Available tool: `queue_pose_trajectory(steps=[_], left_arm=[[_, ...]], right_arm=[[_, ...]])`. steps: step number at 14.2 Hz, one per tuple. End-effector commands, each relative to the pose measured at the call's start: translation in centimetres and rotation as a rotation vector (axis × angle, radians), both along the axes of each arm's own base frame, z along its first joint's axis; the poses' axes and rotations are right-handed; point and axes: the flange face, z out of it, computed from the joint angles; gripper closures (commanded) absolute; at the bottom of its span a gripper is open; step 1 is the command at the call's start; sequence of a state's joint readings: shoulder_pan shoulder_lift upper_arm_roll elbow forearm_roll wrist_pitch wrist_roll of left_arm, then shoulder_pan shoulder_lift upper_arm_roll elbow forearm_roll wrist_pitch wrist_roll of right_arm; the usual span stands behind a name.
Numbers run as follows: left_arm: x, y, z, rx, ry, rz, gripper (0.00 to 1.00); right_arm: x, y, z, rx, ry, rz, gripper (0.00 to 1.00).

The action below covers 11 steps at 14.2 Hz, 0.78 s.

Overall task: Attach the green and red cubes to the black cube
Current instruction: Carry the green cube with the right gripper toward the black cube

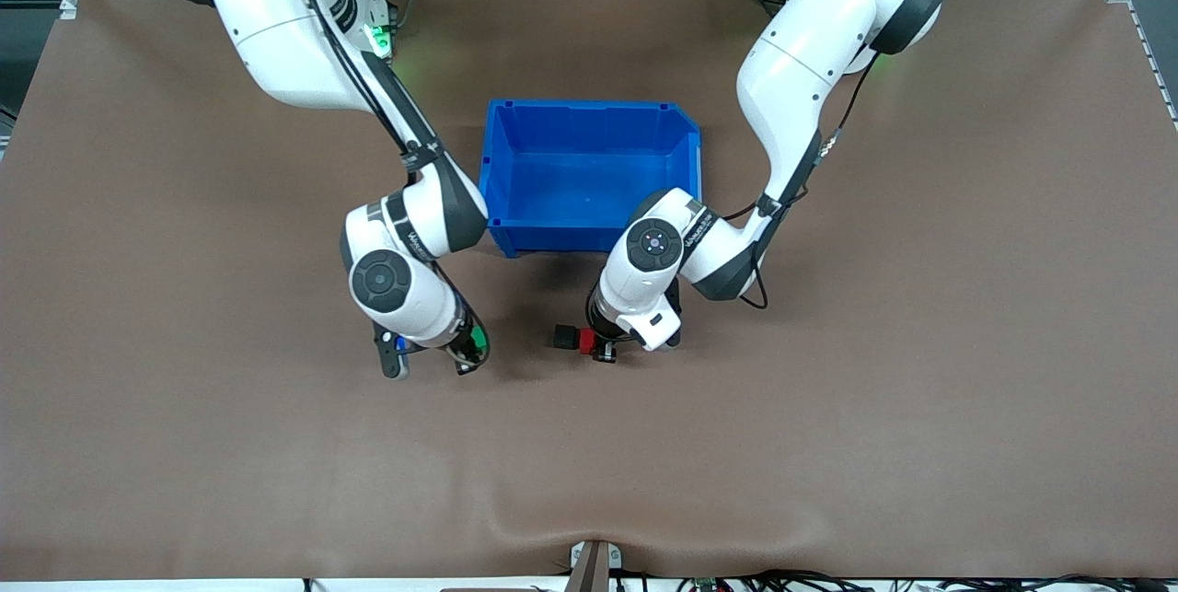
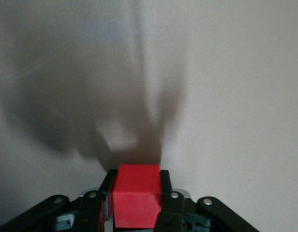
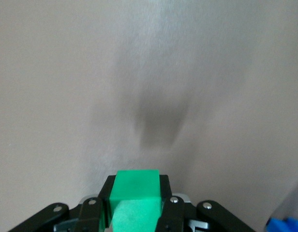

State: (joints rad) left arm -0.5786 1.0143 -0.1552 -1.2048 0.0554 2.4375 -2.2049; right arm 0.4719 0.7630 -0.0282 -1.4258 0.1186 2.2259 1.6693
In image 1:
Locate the brown table mat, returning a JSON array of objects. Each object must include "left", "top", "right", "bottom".
[{"left": 0, "top": 0, "right": 1178, "bottom": 583}]

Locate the blue plastic bin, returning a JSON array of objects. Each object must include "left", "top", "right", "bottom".
[{"left": 477, "top": 99, "right": 704, "bottom": 259}]

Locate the metal table clamp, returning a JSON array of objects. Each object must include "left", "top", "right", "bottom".
[{"left": 569, "top": 539, "right": 624, "bottom": 592}]

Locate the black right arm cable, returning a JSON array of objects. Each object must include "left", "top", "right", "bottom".
[{"left": 276, "top": 0, "right": 481, "bottom": 363}]

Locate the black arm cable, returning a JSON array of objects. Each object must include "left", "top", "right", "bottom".
[
  {"left": 722, "top": 56, "right": 877, "bottom": 311},
  {"left": 276, "top": 0, "right": 481, "bottom": 363}
]

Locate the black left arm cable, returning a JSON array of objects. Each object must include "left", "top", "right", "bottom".
[{"left": 722, "top": 56, "right": 877, "bottom": 311}]

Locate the black floor cable bundle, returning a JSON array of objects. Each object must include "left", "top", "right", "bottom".
[{"left": 612, "top": 568, "right": 1178, "bottom": 592}]

